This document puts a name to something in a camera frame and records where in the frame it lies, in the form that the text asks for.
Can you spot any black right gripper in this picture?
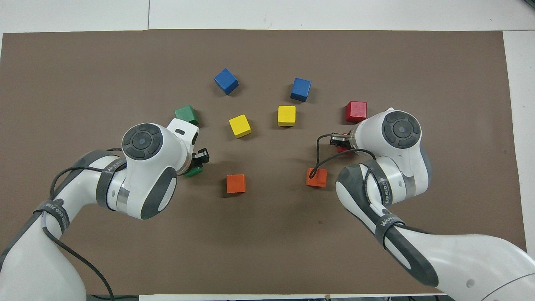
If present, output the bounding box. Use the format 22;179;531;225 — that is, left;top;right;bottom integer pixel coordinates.
330;130;356;153

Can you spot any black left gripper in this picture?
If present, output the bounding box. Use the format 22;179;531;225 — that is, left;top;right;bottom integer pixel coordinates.
184;148;210;172

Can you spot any red wooden block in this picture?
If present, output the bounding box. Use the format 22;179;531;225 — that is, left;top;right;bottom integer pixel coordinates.
345;101;367;123
336;133;356;154

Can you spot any orange wooden block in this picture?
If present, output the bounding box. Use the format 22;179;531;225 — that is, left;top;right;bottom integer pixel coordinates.
306;168;328;188
226;174;246;194

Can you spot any yellow wooden block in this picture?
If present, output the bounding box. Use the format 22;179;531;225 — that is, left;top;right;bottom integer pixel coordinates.
229;114;252;138
278;105;296;127

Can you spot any blue wooden block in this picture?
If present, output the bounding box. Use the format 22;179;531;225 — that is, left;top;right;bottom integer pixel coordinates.
214;68;239;95
290;77;312;102

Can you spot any brown table mat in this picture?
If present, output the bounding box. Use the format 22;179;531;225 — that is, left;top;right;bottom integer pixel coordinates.
0;29;532;296

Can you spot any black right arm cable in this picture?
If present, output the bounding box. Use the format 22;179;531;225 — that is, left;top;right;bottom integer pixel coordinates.
316;134;435;235

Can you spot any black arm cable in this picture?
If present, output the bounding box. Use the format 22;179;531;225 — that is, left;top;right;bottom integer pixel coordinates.
41;148;126;301
316;134;435;235

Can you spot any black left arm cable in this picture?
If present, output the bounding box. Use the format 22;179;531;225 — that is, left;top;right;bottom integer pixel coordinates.
41;148;126;301

